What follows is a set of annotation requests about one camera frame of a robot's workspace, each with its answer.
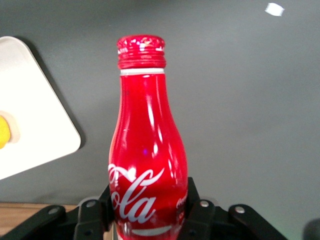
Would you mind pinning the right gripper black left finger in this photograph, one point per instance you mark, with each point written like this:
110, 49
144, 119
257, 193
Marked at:
85, 220

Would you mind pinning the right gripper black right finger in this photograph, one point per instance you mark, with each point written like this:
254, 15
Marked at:
207, 222

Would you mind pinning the red coke bottle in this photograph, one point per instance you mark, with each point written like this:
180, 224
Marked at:
147, 125

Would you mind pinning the beige plastic tray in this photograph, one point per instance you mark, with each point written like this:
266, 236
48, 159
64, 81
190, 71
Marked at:
30, 112

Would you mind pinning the yellow lemon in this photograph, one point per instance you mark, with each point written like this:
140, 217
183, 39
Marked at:
3, 132

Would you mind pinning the white tape piece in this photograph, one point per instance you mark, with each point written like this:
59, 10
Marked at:
275, 9

